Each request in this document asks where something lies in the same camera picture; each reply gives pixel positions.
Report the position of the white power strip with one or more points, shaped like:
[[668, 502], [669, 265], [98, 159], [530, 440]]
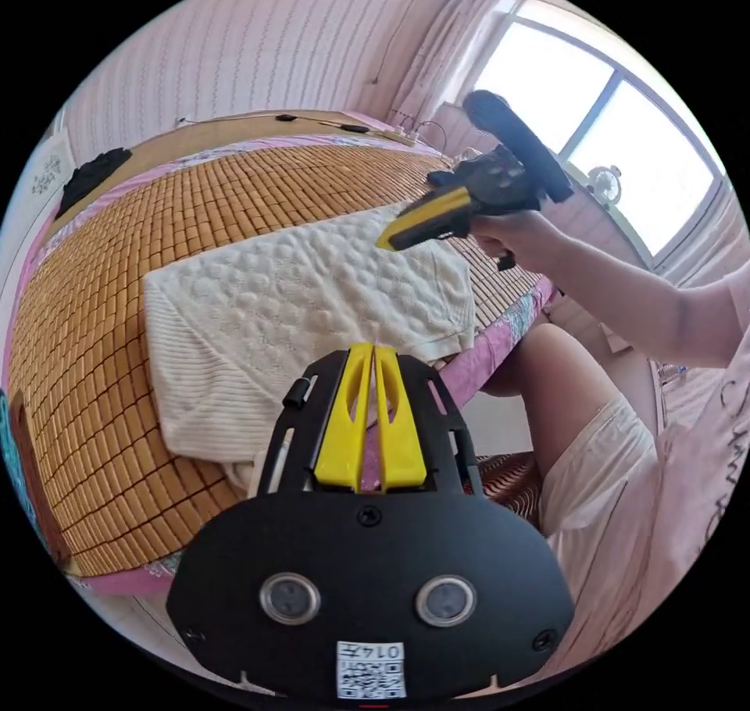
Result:
[[401, 135]]

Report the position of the person's body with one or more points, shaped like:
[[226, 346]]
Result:
[[597, 488]]

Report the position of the bed with woven mat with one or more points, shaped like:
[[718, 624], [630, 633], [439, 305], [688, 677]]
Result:
[[117, 312]]

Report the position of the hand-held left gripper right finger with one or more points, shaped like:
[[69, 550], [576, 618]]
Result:
[[398, 441]]

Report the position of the small white fan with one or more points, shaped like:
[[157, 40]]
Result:
[[604, 185]]

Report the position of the person's right hand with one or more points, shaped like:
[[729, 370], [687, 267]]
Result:
[[521, 236]]

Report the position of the stool with woven seat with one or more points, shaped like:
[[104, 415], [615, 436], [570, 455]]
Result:
[[510, 488]]

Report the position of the window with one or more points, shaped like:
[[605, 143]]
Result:
[[621, 137]]

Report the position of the white cardigan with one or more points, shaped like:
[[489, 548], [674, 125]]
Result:
[[281, 312]]

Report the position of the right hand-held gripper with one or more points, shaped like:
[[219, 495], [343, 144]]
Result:
[[498, 186]]

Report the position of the person's right forearm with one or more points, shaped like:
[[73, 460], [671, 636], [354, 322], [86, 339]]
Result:
[[638, 306]]

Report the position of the pink curtain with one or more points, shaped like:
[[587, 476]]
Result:
[[457, 60]]

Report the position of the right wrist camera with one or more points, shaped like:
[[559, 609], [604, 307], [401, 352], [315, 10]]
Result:
[[521, 137]]

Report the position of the black garment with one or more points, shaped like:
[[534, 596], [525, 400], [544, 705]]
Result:
[[94, 178]]

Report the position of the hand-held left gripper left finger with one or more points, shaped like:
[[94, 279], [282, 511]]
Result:
[[346, 430]]

